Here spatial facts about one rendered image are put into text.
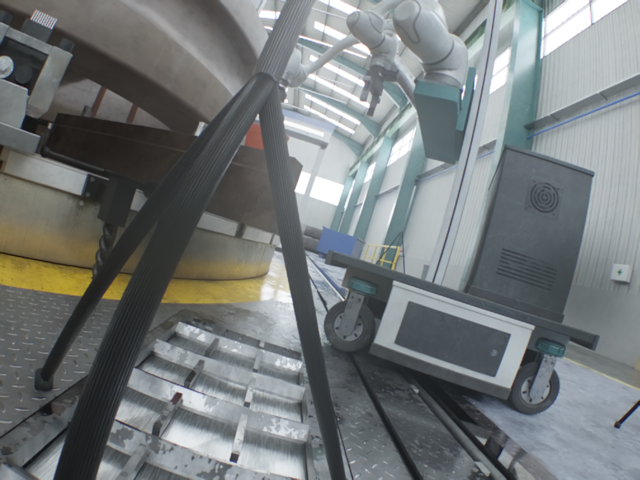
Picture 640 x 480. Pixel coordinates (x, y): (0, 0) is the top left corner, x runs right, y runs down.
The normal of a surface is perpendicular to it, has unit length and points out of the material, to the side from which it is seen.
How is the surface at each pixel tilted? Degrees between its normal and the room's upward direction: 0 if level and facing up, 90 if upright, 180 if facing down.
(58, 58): 90
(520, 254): 90
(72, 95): 90
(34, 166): 90
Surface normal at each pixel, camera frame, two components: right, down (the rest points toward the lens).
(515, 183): -0.33, -0.13
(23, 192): 0.77, 0.24
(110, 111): 0.12, 0.02
